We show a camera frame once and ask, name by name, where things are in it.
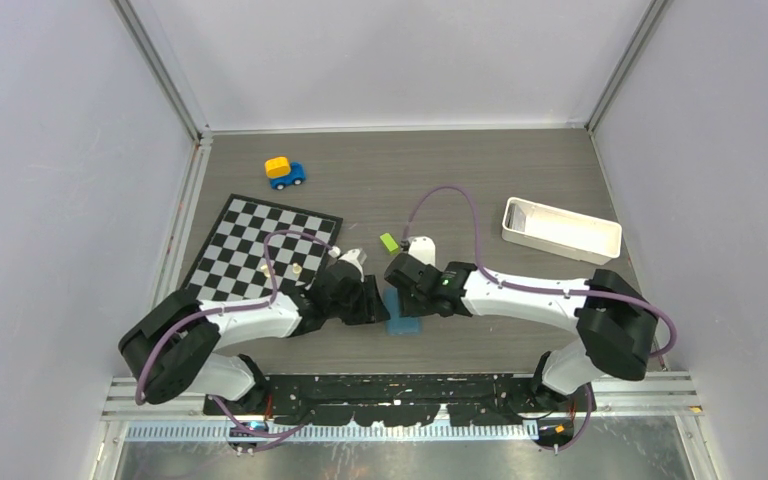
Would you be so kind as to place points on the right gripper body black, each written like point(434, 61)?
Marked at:
point(414, 305)

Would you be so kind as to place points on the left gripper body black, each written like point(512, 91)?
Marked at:
point(359, 307)

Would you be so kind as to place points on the blue card holder wallet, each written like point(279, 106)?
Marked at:
point(399, 324)

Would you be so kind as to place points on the stack of credit cards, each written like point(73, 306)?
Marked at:
point(517, 218)

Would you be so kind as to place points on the white plastic box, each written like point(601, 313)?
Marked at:
point(565, 233)

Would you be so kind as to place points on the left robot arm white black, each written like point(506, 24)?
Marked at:
point(175, 348)

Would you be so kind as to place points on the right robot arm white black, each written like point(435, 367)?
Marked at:
point(614, 333)

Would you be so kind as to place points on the green block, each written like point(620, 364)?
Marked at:
point(389, 242)

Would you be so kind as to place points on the black white chessboard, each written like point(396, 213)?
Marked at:
point(227, 265)

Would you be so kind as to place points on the blue yellow toy car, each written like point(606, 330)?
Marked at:
point(281, 172)

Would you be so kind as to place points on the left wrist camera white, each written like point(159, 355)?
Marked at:
point(355, 257)

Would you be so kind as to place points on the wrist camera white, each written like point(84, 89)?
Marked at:
point(355, 257)
point(422, 248)

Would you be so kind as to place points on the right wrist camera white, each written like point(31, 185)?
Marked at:
point(422, 248)

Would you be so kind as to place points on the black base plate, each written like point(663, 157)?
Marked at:
point(495, 399)

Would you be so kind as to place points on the aluminium frame rail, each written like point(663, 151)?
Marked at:
point(194, 417)

